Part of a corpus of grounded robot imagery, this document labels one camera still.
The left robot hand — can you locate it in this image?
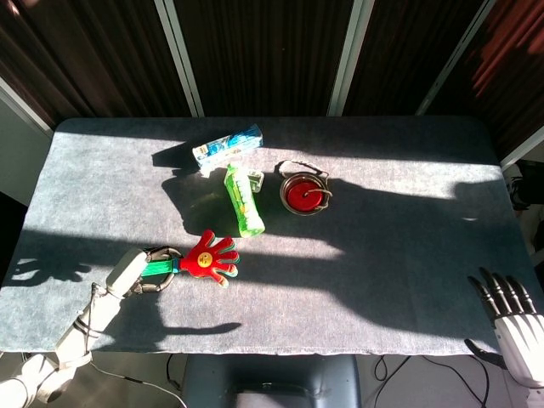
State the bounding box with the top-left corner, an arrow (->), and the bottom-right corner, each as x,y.
104,245 -> 184,300

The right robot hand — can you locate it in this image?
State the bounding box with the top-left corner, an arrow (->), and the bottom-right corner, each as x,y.
465,266 -> 544,388

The red hand clapper green handle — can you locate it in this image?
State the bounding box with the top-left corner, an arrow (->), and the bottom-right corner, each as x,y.
139,229 -> 241,289

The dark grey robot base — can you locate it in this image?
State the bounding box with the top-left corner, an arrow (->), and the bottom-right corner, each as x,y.
181,353 -> 362,408

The green transparent plastic bottle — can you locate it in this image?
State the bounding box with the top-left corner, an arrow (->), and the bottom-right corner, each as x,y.
224,163 -> 267,238

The black equipment clutter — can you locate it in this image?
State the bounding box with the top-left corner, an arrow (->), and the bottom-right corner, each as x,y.
507,160 -> 544,213

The blue white printed carton box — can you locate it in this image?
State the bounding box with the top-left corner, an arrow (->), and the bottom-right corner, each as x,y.
191,123 -> 264,169

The grey blue tablecloth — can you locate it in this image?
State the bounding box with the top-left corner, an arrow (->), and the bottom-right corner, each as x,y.
0,116 -> 544,356

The stainless steel bowl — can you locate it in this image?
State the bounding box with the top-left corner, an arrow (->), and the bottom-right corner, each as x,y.
279,171 -> 332,217

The red round disc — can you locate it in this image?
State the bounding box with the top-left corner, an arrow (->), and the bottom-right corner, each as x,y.
286,181 -> 323,213

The dark brown pleated curtain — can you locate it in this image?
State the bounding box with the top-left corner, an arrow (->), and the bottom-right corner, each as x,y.
0,0 -> 544,158

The black floor cable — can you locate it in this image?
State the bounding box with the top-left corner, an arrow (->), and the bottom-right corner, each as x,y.
372,354 -> 490,408
164,354 -> 184,393

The white thin cable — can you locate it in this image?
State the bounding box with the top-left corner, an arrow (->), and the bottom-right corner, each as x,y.
90,360 -> 189,408

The white partition post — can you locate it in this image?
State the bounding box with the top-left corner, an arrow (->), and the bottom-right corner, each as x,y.
499,125 -> 544,170
153,0 -> 205,118
415,0 -> 496,116
326,0 -> 375,117
0,76 -> 54,135

